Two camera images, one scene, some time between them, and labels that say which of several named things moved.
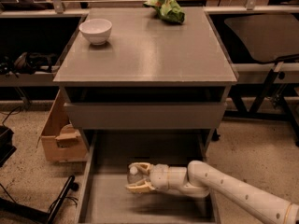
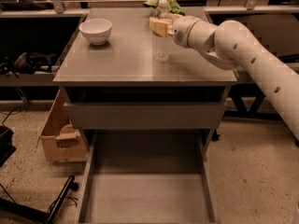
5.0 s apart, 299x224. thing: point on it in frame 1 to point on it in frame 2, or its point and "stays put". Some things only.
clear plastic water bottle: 135,176 to 161,44
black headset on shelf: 26,63 stays put
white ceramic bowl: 96,30 stays put
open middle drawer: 105,198 stays put
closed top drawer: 146,116 stays put
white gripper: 159,175 to 180,30
